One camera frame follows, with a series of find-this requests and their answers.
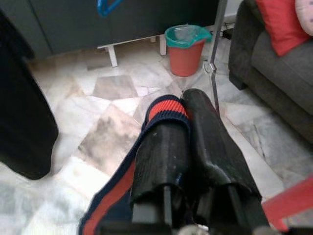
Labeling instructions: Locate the dark grey sofa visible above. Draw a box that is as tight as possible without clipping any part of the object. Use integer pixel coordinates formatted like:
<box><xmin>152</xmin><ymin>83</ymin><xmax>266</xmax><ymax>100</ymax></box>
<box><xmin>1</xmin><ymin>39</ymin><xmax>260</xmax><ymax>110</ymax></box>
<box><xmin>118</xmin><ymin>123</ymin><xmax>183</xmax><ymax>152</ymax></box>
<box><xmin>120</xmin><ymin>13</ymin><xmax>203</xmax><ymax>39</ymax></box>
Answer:
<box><xmin>228</xmin><ymin>0</ymin><xmax>313</xmax><ymax>145</ymax></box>

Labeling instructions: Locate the black long sleeve shirt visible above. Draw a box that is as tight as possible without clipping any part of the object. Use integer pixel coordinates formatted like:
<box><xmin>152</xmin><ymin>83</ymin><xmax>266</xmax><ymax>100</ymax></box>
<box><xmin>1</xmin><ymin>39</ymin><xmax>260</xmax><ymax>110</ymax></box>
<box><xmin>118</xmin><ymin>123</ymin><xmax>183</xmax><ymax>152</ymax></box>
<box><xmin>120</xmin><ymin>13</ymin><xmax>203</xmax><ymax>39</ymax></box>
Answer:
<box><xmin>0</xmin><ymin>7</ymin><xmax>59</xmax><ymax>181</ymax></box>

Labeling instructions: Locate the steel clothes rack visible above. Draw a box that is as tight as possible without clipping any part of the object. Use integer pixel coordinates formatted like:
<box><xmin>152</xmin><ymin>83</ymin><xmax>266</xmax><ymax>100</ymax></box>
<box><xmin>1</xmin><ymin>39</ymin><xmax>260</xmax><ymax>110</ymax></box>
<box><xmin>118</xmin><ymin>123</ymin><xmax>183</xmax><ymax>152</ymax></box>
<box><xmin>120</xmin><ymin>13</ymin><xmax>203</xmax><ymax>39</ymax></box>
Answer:
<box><xmin>202</xmin><ymin>0</ymin><xmax>229</xmax><ymax>116</ymax></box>

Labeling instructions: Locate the black television console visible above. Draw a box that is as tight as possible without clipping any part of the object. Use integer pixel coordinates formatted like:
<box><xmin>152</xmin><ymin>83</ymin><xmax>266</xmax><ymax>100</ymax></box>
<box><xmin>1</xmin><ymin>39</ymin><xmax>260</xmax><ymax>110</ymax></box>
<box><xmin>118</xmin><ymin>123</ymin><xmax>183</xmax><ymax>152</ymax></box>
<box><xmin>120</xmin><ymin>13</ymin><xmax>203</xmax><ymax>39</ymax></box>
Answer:
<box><xmin>0</xmin><ymin>0</ymin><xmax>221</xmax><ymax>68</ymax></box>

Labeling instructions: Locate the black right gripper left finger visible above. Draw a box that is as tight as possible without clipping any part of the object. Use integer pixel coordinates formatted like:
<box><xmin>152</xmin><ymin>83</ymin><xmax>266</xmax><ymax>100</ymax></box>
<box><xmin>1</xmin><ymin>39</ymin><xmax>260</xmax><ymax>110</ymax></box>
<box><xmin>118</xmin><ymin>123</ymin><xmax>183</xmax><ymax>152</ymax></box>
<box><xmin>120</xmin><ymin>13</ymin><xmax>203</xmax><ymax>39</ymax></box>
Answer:
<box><xmin>131</xmin><ymin>119</ymin><xmax>191</xmax><ymax>221</ymax></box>

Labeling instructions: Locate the navy garment red stripe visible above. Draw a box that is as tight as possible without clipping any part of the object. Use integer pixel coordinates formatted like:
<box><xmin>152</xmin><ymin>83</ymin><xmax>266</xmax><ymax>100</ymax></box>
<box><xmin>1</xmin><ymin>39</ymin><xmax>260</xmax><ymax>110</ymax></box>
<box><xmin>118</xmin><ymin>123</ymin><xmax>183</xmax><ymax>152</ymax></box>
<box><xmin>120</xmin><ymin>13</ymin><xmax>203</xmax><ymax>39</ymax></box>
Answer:
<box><xmin>79</xmin><ymin>94</ymin><xmax>194</xmax><ymax>235</ymax></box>

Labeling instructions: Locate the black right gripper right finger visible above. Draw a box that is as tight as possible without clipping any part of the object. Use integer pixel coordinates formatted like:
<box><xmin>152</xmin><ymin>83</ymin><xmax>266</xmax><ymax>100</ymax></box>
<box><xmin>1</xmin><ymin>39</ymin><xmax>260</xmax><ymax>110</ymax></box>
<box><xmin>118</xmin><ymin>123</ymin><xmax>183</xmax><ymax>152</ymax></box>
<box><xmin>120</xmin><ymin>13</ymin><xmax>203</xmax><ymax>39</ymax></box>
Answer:
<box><xmin>182</xmin><ymin>88</ymin><xmax>267</xmax><ymax>221</ymax></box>

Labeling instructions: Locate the black power plug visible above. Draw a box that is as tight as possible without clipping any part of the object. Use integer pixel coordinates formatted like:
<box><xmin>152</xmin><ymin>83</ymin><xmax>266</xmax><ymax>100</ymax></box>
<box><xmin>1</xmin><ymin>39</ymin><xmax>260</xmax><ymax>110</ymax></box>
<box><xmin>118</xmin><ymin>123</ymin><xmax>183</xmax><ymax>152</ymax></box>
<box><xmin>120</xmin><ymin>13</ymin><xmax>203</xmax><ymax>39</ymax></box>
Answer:
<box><xmin>221</xmin><ymin>23</ymin><xmax>235</xmax><ymax>40</ymax></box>

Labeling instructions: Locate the red plastic stool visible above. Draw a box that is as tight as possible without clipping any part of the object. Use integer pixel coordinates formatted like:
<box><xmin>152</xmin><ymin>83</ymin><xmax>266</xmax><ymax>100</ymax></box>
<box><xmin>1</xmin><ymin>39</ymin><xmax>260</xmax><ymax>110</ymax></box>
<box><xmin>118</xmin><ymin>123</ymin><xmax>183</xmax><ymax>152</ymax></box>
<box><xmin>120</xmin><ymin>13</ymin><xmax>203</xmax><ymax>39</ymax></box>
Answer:
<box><xmin>261</xmin><ymin>176</ymin><xmax>313</xmax><ymax>232</ymax></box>

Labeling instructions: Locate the red cushion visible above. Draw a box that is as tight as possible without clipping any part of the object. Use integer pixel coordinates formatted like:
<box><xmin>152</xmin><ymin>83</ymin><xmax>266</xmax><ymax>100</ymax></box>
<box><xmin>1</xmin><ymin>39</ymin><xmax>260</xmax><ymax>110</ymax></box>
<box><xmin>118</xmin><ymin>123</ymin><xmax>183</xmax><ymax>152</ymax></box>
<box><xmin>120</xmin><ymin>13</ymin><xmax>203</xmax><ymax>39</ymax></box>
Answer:
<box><xmin>254</xmin><ymin>0</ymin><xmax>311</xmax><ymax>57</ymax></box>

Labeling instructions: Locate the pink cat plush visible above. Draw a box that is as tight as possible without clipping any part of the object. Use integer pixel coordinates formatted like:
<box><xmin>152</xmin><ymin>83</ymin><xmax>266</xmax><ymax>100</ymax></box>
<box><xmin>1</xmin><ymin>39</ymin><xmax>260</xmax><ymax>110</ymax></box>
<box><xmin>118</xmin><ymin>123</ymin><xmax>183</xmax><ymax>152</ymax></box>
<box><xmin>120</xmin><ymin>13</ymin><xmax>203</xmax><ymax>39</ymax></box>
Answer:
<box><xmin>294</xmin><ymin>0</ymin><xmax>313</xmax><ymax>35</ymax></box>

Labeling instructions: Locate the red bin teal liner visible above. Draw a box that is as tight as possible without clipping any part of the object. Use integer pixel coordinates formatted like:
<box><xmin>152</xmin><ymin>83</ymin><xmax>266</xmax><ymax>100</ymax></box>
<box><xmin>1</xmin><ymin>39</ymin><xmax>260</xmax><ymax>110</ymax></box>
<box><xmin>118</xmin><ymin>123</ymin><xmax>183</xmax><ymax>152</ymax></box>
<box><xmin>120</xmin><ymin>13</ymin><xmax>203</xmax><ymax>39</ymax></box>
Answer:
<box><xmin>165</xmin><ymin>24</ymin><xmax>213</xmax><ymax>77</ymax></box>

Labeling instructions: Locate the blue plastic hanger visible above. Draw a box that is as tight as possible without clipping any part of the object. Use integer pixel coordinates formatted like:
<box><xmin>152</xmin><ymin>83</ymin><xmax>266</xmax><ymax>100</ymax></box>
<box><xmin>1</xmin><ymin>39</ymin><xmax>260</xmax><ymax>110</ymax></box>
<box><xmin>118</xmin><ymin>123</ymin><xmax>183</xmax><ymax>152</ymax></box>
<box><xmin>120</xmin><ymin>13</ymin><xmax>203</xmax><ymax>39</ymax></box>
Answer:
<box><xmin>96</xmin><ymin>0</ymin><xmax>123</xmax><ymax>18</ymax></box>

